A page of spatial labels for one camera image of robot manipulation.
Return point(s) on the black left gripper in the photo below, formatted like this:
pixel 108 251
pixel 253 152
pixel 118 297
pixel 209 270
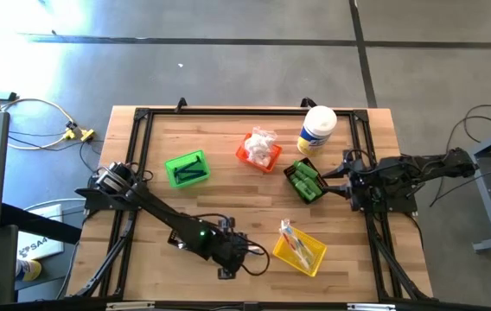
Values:
pixel 228 250

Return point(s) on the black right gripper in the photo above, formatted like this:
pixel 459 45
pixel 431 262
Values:
pixel 358 181

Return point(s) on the black plastic basket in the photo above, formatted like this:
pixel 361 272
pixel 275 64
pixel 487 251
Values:
pixel 175 242
pixel 291 173

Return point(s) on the red toothbrush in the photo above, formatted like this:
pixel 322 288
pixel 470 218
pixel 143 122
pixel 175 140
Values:
pixel 291 236

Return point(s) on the blue toothbrush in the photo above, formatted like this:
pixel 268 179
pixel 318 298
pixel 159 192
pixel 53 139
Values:
pixel 305 255

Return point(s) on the vanity pack bag with card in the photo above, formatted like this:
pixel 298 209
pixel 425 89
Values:
pixel 263 161

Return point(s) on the blue disposable razor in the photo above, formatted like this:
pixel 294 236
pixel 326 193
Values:
pixel 193 174
pixel 189 165

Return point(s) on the green plastic basket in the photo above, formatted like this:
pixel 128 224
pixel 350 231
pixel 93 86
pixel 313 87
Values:
pixel 172 173

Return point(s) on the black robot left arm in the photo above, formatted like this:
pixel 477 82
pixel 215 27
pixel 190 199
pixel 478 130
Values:
pixel 163 211

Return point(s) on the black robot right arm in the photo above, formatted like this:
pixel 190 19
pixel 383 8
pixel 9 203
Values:
pixel 414 170

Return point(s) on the disinfecting wipes canister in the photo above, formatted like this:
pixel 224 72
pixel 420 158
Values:
pixel 319 121

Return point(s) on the yellow plastic basket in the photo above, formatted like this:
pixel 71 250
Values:
pixel 319 252

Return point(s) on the black clamp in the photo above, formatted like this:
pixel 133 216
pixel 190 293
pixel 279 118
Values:
pixel 180 104
pixel 307 102

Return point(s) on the orange plastic basket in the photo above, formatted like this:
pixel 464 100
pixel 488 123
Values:
pixel 242 153

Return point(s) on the white printed box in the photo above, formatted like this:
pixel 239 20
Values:
pixel 38 246

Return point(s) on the yellow blue container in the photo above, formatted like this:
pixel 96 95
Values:
pixel 31 270

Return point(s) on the silver metal bracket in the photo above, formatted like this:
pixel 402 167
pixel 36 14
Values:
pixel 371 307
pixel 129 306

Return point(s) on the black aluminium table frame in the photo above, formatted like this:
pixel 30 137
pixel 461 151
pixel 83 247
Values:
pixel 250 112

